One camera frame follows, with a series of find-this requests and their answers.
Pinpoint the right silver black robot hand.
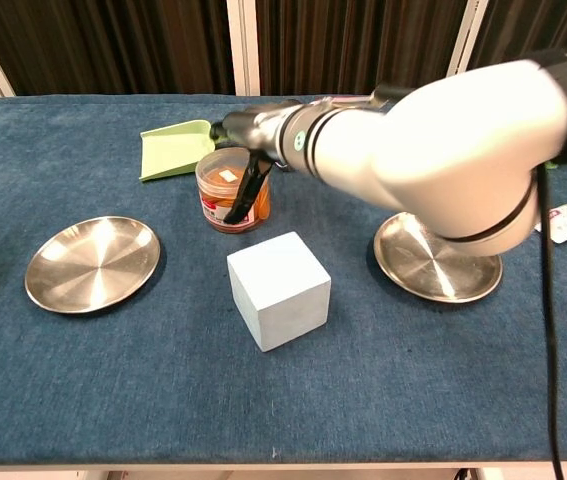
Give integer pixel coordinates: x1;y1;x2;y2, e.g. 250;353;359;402
209;98;304;225

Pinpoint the brown round object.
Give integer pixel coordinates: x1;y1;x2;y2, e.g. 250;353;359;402
195;147;272;235

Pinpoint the light blue block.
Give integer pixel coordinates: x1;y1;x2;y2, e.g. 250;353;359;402
226;231;333;353

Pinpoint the round steel plate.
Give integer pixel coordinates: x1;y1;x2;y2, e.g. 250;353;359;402
373;211;504;305
24;215;162;315

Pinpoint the green plastic dustpan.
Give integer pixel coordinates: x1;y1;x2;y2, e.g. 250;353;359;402
139;119;213;183

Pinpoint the black pleated curtain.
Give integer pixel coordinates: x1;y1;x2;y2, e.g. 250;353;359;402
467;0;567;69
255;0;464;97
0;0;237;97

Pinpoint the blue felt table cloth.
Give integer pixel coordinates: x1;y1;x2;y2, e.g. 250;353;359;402
0;94;567;464

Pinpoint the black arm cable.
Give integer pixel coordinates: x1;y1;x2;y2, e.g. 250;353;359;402
535;164;564;480

